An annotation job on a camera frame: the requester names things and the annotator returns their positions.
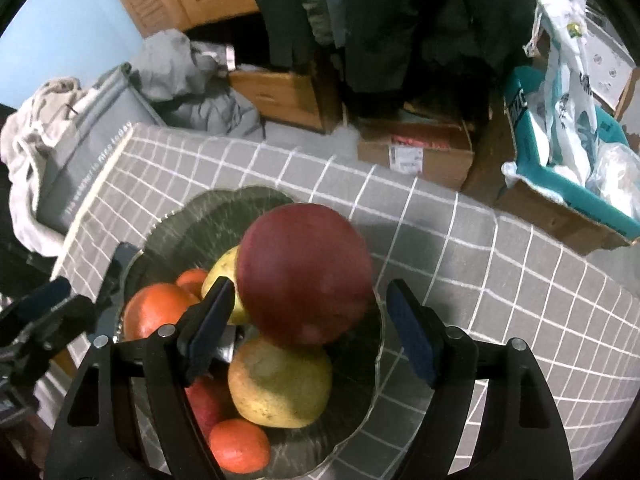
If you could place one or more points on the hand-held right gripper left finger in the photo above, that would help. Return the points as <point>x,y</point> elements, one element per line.
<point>212,330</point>

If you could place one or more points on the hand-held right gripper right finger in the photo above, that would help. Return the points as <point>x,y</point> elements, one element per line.
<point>415,335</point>

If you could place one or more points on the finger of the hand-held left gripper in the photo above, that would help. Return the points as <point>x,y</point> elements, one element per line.
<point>45,300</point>
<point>65,325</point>

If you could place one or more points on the small orange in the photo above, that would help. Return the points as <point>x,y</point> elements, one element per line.
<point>192,280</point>
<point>240,447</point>

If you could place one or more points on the small yellow mango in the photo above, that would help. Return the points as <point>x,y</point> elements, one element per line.
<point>220,272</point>

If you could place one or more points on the large orange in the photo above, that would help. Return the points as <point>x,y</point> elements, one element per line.
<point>150,310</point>

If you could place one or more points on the light red apple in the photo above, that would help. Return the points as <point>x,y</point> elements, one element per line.
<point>212,402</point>

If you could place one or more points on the large yellow-green mango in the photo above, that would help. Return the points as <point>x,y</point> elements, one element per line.
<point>280,385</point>

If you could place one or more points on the dark red apple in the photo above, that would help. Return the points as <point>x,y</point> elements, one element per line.
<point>305,275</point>

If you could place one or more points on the green glass plate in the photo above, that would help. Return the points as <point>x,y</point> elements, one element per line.
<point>215,220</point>

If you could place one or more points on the grey checked tablecloth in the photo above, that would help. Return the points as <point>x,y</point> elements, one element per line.
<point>450,240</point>

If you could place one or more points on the beige cloth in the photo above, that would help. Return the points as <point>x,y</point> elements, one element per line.
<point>25,170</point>

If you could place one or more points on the grey fabric storage bag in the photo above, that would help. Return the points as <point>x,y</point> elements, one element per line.
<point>95,160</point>

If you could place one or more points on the flat labelled cardboard box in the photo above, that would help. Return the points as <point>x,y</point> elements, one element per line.
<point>440,165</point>

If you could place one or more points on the teal plastic basket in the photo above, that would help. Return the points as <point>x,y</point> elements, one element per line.
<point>525,125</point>

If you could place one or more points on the wooden drawer box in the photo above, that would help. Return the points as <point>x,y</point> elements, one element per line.
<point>280,95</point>

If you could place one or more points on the clear plastic bag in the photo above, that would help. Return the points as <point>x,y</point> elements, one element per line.
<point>617,170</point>

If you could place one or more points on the white printed rice bag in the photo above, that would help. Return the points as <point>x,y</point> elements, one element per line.
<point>565,85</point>

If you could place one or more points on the black hooded jacket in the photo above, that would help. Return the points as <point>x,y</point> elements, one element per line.
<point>450,25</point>

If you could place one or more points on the white patterned cabinet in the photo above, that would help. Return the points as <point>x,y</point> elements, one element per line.
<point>607,65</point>

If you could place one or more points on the dark grey hanging jacket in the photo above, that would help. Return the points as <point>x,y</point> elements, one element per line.
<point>300,10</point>

